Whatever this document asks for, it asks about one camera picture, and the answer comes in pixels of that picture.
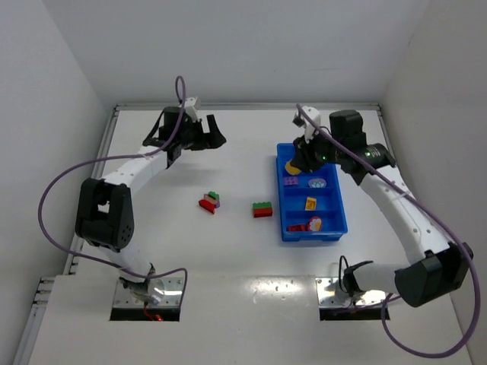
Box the purple curved lego brick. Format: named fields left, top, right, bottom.
left=283, top=176, right=299, bottom=187

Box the green lego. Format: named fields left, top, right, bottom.
left=208, top=191, right=220, bottom=201

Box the red flower lego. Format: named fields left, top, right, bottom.
left=307, top=216, right=323, bottom=232

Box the red curved lego brick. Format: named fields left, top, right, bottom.
left=286, top=224, right=308, bottom=232

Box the purple flower lego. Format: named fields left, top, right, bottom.
left=308, top=178, right=327, bottom=189

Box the yellow lego piece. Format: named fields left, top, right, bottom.
left=304, top=197, right=317, bottom=211

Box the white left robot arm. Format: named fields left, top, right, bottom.
left=75, top=106, right=226, bottom=299

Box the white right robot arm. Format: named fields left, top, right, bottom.
left=285, top=106, right=473, bottom=307

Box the blue compartment bin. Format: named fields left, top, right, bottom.
left=275, top=143, right=348, bottom=244

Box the green top lego brick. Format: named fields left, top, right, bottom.
left=252, top=202, right=272, bottom=210

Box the red bottom lego brick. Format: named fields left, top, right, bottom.
left=253, top=208, right=273, bottom=218

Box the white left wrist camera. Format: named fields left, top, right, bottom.
left=184, top=97, right=201, bottom=122

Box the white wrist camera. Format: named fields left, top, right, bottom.
left=184, top=97, right=201, bottom=122
left=292, top=106, right=321, bottom=143

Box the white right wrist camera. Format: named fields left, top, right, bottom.
left=292, top=106, right=321, bottom=143

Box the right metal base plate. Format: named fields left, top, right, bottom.
left=315, top=277, right=386, bottom=310

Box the metal base plate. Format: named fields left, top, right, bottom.
left=315, top=277, right=386, bottom=310
left=113, top=277, right=184, bottom=309

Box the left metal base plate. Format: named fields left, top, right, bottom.
left=113, top=277, right=184, bottom=309

